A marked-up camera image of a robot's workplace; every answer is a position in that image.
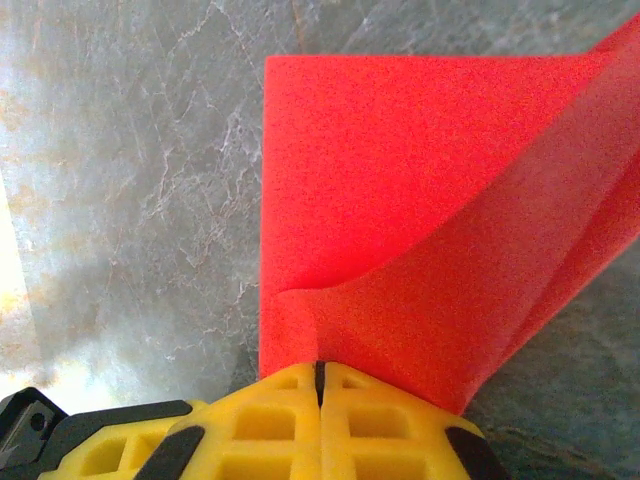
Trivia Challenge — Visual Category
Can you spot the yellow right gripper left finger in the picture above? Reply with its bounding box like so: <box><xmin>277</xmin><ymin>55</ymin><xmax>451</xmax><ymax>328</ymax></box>
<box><xmin>148</xmin><ymin>361</ymin><xmax>322</xmax><ymax>480</ymax></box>

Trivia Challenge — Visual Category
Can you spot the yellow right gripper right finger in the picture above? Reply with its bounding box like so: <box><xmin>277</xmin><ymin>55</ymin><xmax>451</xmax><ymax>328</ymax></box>
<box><xmin>318</xmin><ymin>361</ymin><xmax>509</xmax><ymax>480</ymax></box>

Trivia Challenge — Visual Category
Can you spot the red cloth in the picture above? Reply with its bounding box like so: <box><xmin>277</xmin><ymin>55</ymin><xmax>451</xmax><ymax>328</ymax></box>
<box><xmin>258</xmin><ymin>12</ymin><xmax>640</xmax><ymax>416</ymax></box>

